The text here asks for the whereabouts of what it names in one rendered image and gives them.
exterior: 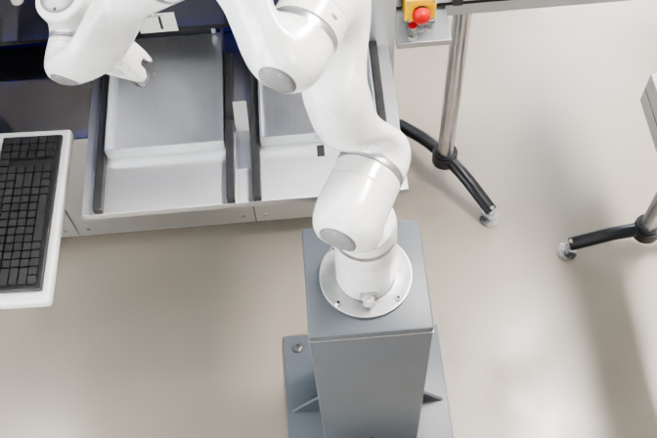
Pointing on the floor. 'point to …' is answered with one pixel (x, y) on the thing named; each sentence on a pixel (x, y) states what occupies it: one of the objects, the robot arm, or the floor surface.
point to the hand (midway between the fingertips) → (138, 75)
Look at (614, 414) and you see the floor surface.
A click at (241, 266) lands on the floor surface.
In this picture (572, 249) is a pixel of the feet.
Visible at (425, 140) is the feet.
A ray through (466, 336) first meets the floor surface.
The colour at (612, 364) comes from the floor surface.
